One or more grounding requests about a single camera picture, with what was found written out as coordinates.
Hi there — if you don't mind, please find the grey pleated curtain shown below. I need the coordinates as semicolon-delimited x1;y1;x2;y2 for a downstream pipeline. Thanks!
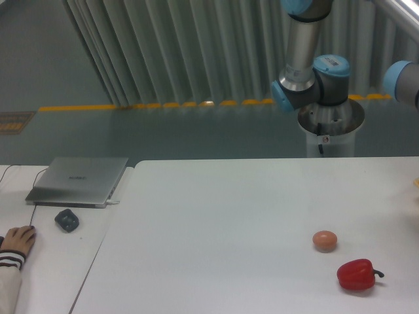
64;1;418;107

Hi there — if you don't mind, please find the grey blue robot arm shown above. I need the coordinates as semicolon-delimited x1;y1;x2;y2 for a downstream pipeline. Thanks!
271;1;418;112

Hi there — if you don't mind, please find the brown egg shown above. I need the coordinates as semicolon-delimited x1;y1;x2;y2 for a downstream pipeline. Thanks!
312;230;338;252

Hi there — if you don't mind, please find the small black gadget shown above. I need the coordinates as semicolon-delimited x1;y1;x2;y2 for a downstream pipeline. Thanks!
54;209;79;233

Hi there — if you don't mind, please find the white striped sleeve forearm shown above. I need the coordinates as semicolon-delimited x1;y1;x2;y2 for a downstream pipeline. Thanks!
1;250;26;313

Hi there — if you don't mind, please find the silver closed laptop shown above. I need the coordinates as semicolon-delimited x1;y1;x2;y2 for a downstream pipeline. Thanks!
26;157;128;208

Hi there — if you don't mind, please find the red bell pepper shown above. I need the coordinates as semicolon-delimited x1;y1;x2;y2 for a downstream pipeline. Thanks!
337;258;385;291

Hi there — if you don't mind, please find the black mouse cable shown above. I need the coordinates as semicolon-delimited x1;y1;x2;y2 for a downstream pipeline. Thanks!
0;164;50;227

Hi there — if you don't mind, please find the person's hand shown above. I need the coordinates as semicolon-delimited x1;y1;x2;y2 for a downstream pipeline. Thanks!
1;226;36;256

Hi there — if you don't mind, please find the black pedestal cable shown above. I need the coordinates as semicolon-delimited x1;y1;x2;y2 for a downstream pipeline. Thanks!
316;122;325;156

